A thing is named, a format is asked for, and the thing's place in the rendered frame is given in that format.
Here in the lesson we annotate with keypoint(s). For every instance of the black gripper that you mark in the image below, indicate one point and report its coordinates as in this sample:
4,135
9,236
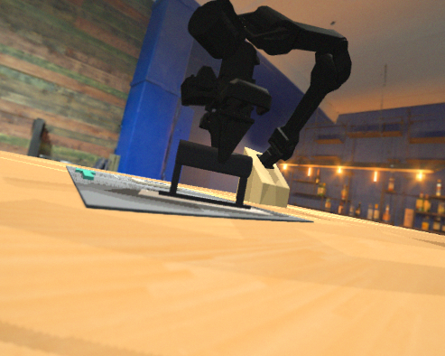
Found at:
232,118

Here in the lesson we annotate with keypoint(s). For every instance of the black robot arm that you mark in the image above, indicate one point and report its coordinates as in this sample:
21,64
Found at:
222,34

